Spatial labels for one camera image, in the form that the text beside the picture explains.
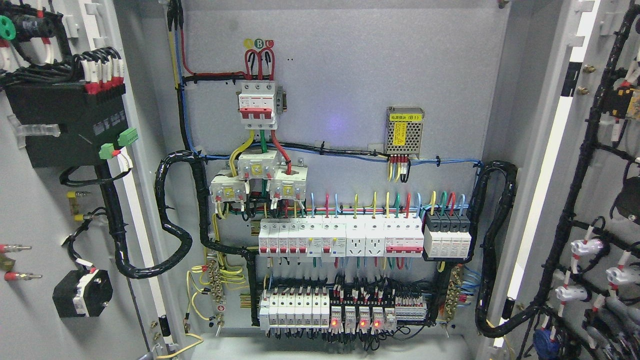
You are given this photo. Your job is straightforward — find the black surge protector block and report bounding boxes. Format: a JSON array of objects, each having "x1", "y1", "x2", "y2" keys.
[{"x1": 423, "y1": 212, "x2": 472, "y2": 264}]

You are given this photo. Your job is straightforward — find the black cable loom left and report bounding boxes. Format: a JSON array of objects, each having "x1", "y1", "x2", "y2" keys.
[{"x1": 95, "y1": 150, "x2": 211, "y2": 280}]

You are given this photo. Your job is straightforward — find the white current transformer group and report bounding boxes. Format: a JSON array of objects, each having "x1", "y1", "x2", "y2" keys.
[{"x1": 209, "y1": 149, "x2": 307, "y2": 214}]

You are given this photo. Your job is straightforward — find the relay row with red leds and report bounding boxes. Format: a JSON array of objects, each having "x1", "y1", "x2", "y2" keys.
[{"x1": 328, "y1": 305, "x2": 399, "y2": 335}]

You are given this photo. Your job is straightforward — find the white socket breaker row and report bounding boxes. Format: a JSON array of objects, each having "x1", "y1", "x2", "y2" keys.
[{"x1": 258, "y1": 214, "x2": 425, "y2": 260}]

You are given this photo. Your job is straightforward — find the grey cabinet door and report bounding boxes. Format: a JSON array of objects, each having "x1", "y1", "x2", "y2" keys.
[
  {"x1": 1, "y1": 0, "x2": 169, "y2": 360},
  {"x1": 509, "y1": 0, "x2": 639, "y2": 360}
]

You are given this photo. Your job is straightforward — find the white lower breaker row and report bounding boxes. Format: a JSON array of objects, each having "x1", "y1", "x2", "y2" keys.
[{"x1": 258, "y1": 286, "x2": 331, "y2": 331}]

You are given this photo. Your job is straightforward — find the red white main breaker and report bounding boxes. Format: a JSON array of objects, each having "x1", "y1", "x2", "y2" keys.
[{"x1": 237, "y1": 80, "x2": 286, "y2": 132}]

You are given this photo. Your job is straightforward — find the grey electrical cabinet body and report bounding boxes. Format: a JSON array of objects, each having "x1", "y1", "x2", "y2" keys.
[{"x1": 113, "y1": 0, "x2": 576, "y2": 360}]

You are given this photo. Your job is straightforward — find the black cable loom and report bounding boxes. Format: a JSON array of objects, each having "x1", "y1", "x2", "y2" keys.
[
  {"x1": 95, "y1": 150, "x2": 211, "y2": 280},
  {"x1": 472, "y1": 161, "x2": 536, "y2": 338}
]

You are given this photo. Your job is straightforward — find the black cable loom right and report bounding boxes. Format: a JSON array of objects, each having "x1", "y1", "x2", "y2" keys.
[{"x1": 472, "y1": 161, "x2": 536, "y2": 338}]

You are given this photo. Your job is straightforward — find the metal mesh power supply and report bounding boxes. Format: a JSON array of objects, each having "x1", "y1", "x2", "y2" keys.
[{"x1": 384, "y1": 106, "x2": 425, "y2": 157}]

